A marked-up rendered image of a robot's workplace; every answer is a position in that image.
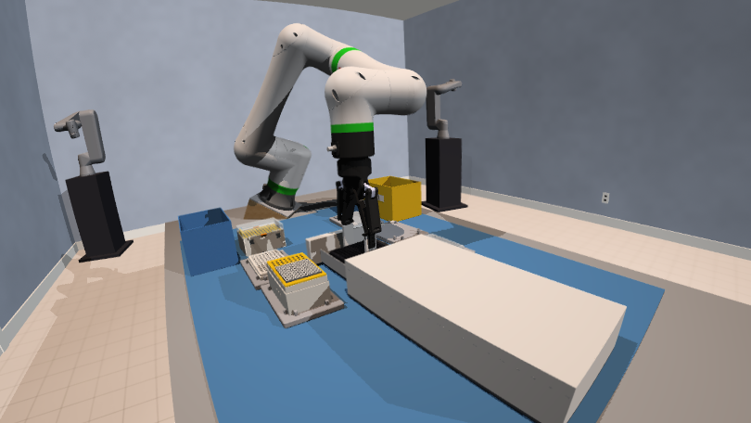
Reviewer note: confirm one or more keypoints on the dark blue open-top bin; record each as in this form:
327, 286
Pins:
210, 247

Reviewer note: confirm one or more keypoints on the blue flat mat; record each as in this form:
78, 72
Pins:
350, 366

